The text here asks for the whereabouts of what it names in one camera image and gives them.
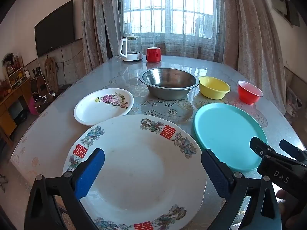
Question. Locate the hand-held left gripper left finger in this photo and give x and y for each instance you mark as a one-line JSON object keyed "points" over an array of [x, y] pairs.
{"points": [[90, 172]]}

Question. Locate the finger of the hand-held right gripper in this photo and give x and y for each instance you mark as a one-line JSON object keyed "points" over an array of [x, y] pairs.
{"points": [[293, 151], [262, 148]]}

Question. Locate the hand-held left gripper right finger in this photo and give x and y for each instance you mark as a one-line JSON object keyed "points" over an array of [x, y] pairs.
{"points": [[215, 172]]}

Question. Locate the teal plastic plate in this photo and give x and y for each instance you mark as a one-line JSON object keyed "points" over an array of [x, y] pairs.
{"points": [[225, 134]]}

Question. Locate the large white plate red print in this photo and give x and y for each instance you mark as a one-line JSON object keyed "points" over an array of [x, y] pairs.
{"points": [[134, 172]]}

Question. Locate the red plastic bowl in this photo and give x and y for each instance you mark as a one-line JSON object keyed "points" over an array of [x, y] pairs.
{"points": [[248, 97]]}

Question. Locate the small white floral plate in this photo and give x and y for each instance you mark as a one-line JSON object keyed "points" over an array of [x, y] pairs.
{"points": [[96, 115]]}

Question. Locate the yellow plastic bowl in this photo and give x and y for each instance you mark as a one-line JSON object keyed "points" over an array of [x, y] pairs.
{"points": [[213, 92]]}

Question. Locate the stainless steel bowl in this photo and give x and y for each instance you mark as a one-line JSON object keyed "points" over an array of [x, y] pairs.
{"points": [[168, 91]]}

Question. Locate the person's right hand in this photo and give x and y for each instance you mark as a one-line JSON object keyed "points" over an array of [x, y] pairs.
{"points": [[284, 198]]}

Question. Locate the pink bin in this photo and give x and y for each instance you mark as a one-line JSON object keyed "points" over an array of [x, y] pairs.
{"points": [[33, 106]]}

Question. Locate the wooden cabinet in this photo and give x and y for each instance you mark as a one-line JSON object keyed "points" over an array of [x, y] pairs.
{"points": [[12, 105]]}

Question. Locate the wooden folding rack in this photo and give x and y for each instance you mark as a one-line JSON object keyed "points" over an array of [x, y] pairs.
{"points": [[50, 74]]}

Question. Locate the beige curtain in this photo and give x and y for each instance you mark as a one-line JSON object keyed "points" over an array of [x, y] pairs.
{"points": [[98, 28], [251, 40]]}

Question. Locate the wooden display shelf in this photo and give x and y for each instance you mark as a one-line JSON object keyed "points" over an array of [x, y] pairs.
{"points": [[14, 74]]}

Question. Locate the white glass electric kettle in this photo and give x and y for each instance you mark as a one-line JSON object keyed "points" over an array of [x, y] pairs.
{"points": [[130, 52]]}

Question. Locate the sheer white curtain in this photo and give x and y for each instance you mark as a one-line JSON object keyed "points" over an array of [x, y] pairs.
{"points": [[179, 45]]}

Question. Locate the red mug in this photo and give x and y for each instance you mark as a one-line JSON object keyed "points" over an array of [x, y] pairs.
{"points": [[153, 55]]}

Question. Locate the black flat television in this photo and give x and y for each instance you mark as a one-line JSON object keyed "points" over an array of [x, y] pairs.
{"points": [[54, 28]]}

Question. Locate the barred window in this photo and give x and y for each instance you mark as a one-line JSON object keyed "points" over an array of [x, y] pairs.
{"points": [[168, 9]]}

